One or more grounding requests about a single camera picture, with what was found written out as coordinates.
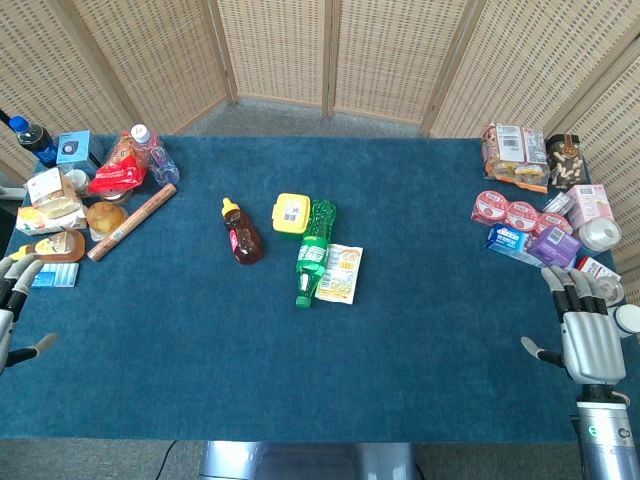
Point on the white round container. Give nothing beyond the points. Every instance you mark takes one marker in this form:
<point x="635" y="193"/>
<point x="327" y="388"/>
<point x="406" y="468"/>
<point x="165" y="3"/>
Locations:
<point x="625" y="320"/>

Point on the cookie pack with barcode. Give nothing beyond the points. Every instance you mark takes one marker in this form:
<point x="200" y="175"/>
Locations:
<point x="515" y="155"/>

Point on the dark soda bottle blue cap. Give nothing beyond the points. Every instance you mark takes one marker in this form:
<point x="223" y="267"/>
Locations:
<point x="35" y="142"/>

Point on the small blue tissue pack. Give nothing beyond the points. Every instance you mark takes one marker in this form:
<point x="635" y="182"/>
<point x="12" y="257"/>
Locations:
<point x="56" y="275"/>

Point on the purple carton box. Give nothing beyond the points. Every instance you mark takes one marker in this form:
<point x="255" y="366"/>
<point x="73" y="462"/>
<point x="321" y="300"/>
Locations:
<point x="555" y="247"/>

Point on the blue table cloth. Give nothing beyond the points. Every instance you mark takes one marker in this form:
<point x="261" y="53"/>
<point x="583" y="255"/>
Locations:
<point x="300" y="360"/>

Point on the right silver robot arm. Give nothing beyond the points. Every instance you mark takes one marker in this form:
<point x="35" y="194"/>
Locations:
<point x="604" y="435"/>

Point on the white yellow snack packet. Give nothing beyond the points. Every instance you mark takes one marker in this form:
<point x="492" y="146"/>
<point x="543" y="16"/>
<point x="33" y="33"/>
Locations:
<point x="343" y="274"/>

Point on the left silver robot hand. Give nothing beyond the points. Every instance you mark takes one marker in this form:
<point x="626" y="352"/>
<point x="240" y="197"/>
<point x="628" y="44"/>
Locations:
<point x="6" y="320"/>

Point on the red lidded yogurt cup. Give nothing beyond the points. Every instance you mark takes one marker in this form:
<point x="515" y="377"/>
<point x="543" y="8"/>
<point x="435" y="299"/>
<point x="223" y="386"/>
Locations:
<point x="522" y="215"/>
<point x="491" y="206"/>
<point x="552" y="222"/>

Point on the small white cup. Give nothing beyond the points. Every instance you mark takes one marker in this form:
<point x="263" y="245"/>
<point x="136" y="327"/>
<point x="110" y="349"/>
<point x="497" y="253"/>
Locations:
<point x="77" y="180"/>

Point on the brown cylindrical biscuit pack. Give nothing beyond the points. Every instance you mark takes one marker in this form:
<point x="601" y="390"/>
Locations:
<point x="132" y="222"/>

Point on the brown syrup bottle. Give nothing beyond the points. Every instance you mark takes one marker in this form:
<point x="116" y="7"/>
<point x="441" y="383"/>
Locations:
<point x="243" y="235"/>

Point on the white red snack pack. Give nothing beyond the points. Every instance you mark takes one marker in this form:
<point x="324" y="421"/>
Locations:
<point x="600" y="275"/>

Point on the light blue carton box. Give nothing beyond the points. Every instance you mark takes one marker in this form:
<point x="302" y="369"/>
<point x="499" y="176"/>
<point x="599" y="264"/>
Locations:
<point x="76" y="149"/>

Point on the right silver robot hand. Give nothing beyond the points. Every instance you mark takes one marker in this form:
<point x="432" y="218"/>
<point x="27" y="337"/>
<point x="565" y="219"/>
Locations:
<point x="590" y="340"/>

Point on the clear water bottle white cap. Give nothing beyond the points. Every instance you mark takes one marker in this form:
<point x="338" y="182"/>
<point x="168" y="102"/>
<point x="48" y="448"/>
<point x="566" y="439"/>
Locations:
<point x="159" y="155"/>

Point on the yellow plastic box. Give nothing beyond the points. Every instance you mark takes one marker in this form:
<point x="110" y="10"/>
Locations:
<point x="291" y="214"/>

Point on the wrapped sandwich bread pack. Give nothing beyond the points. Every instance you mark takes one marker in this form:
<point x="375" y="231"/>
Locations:
<point x="50" y="192"/>

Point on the pink carton box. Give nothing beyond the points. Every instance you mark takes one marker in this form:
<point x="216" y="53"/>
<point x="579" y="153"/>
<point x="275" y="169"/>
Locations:
<point x="592" y="205"/>

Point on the blue white carton box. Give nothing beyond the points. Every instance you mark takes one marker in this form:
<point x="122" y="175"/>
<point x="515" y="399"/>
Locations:
<point x="507" y="241"/>

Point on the green plastic soda bottle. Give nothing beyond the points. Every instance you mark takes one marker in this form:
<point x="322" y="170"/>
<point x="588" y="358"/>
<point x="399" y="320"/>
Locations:
<point x="315" y="250"/>

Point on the woven bamboo folding screen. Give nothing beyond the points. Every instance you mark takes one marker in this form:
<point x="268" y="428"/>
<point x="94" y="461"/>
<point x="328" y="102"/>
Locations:
<point x="320" y="55"/>

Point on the white orange food box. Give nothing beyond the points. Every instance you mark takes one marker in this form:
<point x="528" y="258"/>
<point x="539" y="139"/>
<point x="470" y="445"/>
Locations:
<point x="47" y="222"/>

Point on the wrapped muffin cake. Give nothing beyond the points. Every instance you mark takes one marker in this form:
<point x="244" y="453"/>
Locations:
<point x="106" y="218"/>

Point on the red snack bag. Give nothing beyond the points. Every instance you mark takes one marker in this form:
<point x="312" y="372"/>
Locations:
<point x="120" y="167"/>

